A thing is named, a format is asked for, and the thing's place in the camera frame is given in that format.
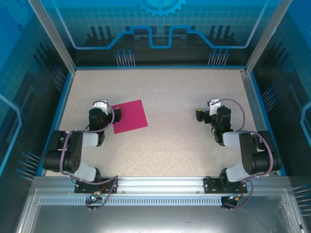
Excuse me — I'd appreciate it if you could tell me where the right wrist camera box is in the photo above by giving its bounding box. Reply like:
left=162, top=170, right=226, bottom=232
left=209, top=98, right=222, bottom=117

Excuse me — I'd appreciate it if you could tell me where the left cable connector with LED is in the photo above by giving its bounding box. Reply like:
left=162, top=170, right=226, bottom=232
left=87, top=190, right=102, bottom=203

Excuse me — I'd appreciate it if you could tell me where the cable connector with led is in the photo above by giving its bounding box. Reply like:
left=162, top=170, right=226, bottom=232
left=87, top=190, right=102, bottom=203
left=227, top=193, right=244, bottom=202

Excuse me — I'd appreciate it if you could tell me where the shiny metal sheet tray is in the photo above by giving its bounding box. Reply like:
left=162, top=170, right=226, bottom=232
left=14, top=189, right=304, bottom=233

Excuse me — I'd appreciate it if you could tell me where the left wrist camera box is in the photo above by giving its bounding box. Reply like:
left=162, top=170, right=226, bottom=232
left=93, top=99, right=109, bottom=114

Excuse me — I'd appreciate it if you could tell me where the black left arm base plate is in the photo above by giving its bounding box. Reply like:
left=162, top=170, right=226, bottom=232
left=74, top=178, right=119, bottom=194

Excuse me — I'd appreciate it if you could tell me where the slotted grey cable duct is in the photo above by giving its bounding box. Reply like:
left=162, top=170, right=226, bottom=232
left=38, top=197, right=243, bottom=206

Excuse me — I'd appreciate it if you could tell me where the aluminium frame post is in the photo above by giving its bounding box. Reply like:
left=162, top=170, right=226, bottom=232
left=27, top=0, right=77, bottom=73
left=244, top=0, right=294, bottom=73

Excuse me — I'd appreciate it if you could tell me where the aluminium table side rail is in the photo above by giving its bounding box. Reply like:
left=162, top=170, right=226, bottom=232
left=239, top=69, right=279, bottom=177

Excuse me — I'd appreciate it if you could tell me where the right cable connector with LED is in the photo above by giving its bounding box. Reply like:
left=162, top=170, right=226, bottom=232
left=227, top=193, right=244, bottom=202

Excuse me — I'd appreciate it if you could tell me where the aluminium mounting rail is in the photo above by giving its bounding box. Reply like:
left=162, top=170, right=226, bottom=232
left=33, top=176, right=290, bottom=195

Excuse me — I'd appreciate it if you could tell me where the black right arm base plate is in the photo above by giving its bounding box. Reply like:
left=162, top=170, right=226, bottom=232
left=203, top=177, right=248, bottom=194

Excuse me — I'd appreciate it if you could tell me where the pink square paper sheet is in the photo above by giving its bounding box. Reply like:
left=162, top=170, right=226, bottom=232
left=109, top=99, right=149, bottom=135

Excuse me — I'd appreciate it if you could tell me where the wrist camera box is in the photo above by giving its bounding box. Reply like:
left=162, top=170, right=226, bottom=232
left=209, top=98, right=222, bottom=117
left=93, top=99, right=109, bottom=114

